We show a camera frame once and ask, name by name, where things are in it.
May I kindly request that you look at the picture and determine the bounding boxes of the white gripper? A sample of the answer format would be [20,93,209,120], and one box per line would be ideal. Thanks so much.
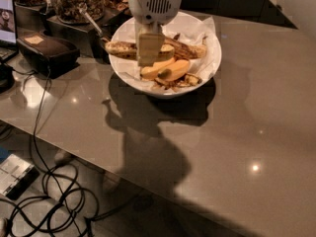
[128,0,182,66]

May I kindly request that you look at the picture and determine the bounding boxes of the spotted banana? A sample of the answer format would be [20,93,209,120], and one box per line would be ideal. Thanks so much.
[164,37,207,59]
[105,40,175,62]

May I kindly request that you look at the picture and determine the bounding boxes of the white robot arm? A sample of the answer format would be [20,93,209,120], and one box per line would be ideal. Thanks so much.
[128,0,316,66]

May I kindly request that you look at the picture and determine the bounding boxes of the yellow banana piece left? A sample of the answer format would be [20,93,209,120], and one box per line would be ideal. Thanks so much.
[140,57,176,80]

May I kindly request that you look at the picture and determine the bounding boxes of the yellow banana piece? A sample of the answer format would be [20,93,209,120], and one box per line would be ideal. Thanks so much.
[158,59,190,82]
[140,57,176,80]

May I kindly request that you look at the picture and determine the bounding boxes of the yellow banana piece right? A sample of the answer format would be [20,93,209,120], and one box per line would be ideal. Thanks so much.
[158,59,190,82]

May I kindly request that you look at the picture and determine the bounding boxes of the white bowl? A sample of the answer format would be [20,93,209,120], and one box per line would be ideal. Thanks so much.
[108,11,223,100]

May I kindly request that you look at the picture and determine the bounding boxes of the dark banana peel scraps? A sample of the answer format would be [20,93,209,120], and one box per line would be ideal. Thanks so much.
[154,73,202,92]

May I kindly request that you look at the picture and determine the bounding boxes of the dark stand under jars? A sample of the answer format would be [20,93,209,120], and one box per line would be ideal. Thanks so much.
[16,5,131,62]

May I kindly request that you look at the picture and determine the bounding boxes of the glass jar of nuts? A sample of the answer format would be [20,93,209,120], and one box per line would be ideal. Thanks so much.
[50,0,104,25]

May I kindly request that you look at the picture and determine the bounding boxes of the black pouch with label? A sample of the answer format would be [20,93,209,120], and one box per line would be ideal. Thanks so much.
[17,32,80,79]

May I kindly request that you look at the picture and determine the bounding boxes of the laptop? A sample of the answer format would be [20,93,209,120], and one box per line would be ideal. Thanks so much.
[0,0,18,62]

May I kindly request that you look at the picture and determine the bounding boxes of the black round object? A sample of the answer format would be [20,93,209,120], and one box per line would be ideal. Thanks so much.
[0,63,15,93]

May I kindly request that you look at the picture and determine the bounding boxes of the grey box on floor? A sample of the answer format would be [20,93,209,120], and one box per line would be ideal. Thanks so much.
[0,154,40,200]

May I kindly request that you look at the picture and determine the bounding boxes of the white scoop handle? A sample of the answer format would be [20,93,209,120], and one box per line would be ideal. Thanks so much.
[79,8,103,37]

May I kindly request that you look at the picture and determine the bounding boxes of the black cable on floor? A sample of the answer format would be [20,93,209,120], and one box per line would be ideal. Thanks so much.
[0,66,139,237]

